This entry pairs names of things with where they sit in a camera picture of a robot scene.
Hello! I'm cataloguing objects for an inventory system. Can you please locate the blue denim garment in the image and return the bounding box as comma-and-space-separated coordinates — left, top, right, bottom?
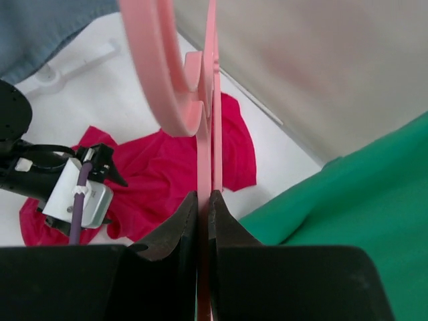
1, 0, 119, 84

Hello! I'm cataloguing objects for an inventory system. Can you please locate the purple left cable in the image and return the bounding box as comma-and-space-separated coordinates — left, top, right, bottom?
68, 160, 94, 247

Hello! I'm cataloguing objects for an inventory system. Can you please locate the metal clothes rack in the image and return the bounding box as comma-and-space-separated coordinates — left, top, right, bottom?
17, 39, 121, 99

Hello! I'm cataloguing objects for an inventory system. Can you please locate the pink hanger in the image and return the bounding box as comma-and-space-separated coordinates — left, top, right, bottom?
119, 1, 223, 320

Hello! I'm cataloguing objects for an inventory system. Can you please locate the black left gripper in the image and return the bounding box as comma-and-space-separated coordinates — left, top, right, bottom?
1, 142, 128, 234

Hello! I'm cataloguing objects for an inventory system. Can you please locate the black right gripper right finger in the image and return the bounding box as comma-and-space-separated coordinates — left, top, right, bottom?
208, 191, 261, 320

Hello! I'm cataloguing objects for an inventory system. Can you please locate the red t shirt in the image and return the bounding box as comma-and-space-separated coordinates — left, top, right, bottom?
19, 92, 257, 247

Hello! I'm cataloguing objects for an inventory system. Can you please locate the green tank top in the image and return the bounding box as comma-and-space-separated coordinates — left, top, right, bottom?
240, 114, 427, 320

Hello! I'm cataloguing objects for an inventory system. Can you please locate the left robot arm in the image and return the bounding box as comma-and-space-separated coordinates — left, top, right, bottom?
1, 81, 128, 235

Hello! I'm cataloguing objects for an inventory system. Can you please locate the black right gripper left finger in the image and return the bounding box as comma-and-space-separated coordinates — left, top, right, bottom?
130, 192, 198, 320

